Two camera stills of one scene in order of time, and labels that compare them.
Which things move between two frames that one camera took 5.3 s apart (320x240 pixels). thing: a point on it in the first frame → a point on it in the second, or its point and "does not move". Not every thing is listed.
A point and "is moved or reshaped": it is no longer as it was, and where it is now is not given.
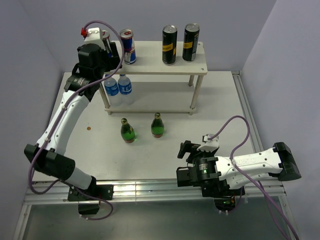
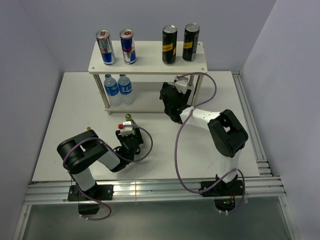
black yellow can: (169, 44) does not move
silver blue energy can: (106, 35) does not move
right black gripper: (188, 146) → (184, 97)
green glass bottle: (127, 131) is moved or reshaped
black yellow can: (191, 37) does not move
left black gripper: (111, 62) → (137, 131)
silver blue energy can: (130, 55) does not move
